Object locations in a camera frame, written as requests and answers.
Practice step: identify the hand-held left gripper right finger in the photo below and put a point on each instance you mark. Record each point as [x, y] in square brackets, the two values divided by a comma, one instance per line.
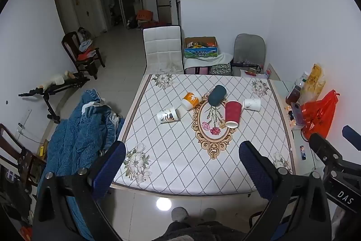
[255, 170]

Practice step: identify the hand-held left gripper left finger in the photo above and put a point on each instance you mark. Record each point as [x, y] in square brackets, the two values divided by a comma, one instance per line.
[112, 164]

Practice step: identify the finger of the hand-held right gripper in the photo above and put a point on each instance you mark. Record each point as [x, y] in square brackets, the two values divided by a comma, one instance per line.
[320, 145]
[352, 135]

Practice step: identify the red paper cup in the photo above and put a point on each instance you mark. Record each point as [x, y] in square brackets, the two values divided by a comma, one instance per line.
[233, 114]

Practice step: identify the plain white cup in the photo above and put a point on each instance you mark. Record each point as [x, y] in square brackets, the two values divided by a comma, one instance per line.
[252, 104]

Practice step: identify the white cup with dark print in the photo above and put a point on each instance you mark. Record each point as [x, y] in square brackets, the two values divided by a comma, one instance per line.
[168, 115]

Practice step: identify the dark teal cup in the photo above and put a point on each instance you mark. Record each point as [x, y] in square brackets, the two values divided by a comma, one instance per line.
[217, 96]

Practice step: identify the orange patterned cup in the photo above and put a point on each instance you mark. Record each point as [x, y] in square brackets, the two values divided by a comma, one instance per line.
[191, 100]

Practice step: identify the small printed card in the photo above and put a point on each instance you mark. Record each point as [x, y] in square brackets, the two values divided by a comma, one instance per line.
[303, 153]

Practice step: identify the white side table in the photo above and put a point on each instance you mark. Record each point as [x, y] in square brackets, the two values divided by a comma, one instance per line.
[306, 164]

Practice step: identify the red plastic bag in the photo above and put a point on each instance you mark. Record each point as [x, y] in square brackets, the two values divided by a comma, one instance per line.
[320, 114]

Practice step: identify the smartphone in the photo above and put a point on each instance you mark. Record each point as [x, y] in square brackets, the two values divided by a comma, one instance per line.
[297, 114]

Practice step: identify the blue quilt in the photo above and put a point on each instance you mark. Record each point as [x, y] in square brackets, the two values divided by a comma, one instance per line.
[73, 133]

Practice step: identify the jar with dark liquid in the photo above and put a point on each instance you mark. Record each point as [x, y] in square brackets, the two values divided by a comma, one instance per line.
[292, 95]

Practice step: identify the yellow plastic bag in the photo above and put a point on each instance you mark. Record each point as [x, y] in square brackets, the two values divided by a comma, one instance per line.
[313, 83]

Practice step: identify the grey slipper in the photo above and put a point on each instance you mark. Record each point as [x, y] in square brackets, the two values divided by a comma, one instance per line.
[179, 214]
[209, 213]

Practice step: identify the floral diamond-pattern tablecloth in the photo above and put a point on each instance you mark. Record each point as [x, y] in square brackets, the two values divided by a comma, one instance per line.
[174, 150]

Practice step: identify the clear bottle with green cap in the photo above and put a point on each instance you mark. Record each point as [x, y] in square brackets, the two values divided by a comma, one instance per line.
[303, 78]

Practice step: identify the person's legs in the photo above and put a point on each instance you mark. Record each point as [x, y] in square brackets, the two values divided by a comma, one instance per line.
[197, 231]

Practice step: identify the black exercise bench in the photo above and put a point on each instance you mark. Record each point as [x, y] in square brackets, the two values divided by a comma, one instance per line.
[63, 85]

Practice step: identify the dark wooden chair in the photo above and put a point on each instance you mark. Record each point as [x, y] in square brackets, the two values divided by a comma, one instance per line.
[17, 162]
[70, 42]

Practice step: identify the black folded tripod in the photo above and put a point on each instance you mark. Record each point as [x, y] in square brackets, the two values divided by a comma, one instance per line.
[245, 64]

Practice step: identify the patterned black and white bag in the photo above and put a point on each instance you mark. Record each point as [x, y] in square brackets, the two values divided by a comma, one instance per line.
[220, 69]

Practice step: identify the white cloth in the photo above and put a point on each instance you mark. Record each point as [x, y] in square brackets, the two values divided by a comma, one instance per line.
[222, 58]

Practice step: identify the clothes pile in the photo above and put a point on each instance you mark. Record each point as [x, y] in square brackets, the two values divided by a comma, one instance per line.
[85, 49]

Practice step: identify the grey padded chair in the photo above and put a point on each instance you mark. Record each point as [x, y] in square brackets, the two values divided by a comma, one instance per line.
[249, 47]

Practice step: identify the white padded chair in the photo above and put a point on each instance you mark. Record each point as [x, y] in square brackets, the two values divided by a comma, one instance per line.
[162, 46]

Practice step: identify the cardboard box with blue print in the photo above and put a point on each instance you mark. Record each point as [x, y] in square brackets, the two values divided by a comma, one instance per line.
[200, 52]

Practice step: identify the orange bag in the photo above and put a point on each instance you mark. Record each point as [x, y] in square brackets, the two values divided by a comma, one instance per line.
[144, 15]

